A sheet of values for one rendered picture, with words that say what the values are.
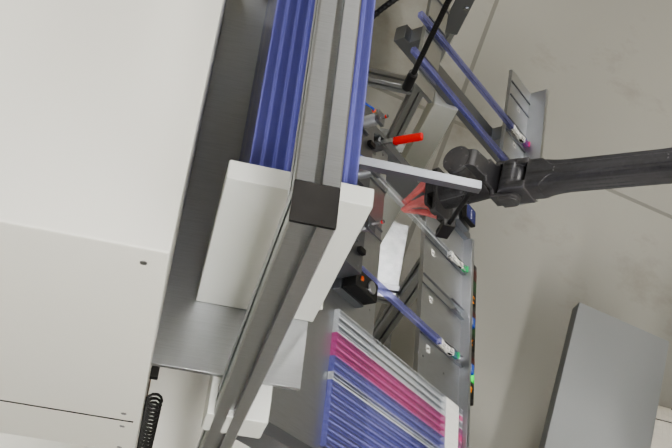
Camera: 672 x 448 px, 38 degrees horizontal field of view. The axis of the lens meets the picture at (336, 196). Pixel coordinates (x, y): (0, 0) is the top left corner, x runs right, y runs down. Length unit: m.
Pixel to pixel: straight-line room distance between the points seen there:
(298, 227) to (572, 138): 2.76
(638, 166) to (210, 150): 0.75
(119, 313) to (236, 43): 0.58
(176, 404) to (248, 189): 1.08
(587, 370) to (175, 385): 0.95
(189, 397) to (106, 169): 1.12
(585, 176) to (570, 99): 1.84
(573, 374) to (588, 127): 1.40
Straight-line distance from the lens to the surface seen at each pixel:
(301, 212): 0.81
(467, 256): 2.24
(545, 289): 3.17
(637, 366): 2.46
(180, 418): 2.07
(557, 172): 1.82
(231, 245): 1.16
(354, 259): 1.65
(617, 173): 1.77
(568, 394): 2.35
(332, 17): 0.93
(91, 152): 1.03
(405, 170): 1.53
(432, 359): 2.01
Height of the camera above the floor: 2.59
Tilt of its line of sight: 57 degrees down
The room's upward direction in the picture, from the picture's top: 24 degrees clockwise
